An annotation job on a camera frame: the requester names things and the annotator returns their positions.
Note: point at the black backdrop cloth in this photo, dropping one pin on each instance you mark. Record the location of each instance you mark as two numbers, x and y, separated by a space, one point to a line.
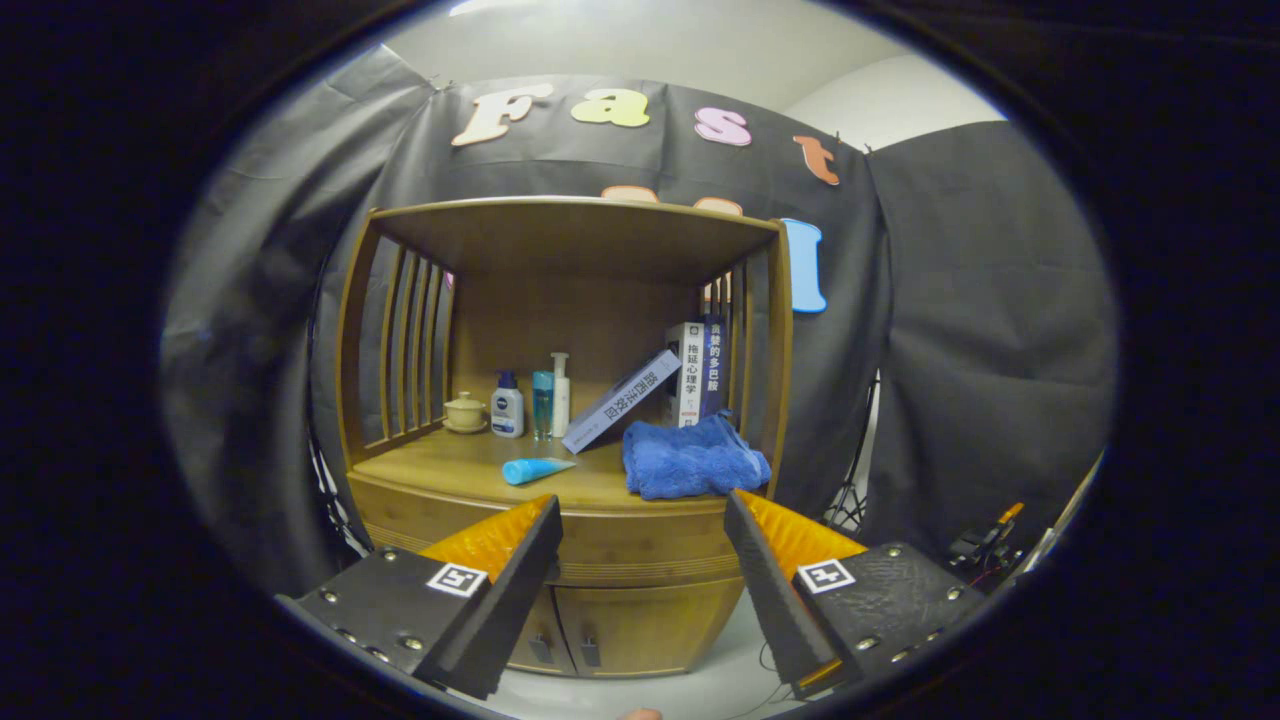
980 300

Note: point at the white bottle with blue cap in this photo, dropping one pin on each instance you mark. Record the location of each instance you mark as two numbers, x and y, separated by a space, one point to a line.
507 412

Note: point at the wooden cabinet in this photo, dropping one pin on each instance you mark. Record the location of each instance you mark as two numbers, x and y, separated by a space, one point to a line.
570 300

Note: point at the wooden countertop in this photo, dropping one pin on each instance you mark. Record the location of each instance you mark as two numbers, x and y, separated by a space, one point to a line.
450 465

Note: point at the lavender leaning book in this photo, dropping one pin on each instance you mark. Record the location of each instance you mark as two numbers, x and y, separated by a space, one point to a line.
620 402

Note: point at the orange and black tool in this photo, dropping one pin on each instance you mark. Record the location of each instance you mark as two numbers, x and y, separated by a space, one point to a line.
985 540

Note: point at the blue squeeze tube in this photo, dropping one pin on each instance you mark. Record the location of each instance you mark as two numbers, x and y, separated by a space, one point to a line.
530 471

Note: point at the dark blue upright book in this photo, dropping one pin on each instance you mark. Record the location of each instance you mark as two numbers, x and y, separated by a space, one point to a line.
714 360

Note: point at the black light stand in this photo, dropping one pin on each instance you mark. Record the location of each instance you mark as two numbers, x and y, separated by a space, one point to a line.
850 480

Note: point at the beige lidded teacup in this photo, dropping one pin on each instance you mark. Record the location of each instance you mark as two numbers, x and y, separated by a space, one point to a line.
465 413

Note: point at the blue towel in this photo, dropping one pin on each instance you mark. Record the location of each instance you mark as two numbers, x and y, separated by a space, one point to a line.
690 460

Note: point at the clear blue bottle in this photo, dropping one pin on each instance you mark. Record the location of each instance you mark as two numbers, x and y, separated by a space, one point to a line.
542 405

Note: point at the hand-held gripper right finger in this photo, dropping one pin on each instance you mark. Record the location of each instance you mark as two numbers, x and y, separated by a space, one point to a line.
780 610

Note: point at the white upright book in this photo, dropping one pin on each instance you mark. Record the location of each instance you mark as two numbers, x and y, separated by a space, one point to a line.
688 370

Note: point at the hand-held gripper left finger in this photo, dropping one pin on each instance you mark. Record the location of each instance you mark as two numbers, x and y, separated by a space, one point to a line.
500 610

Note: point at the wooden drawer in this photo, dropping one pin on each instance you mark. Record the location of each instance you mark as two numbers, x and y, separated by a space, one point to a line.
640 545

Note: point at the white pump bottle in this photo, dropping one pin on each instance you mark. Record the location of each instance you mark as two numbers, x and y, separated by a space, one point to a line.
561 400

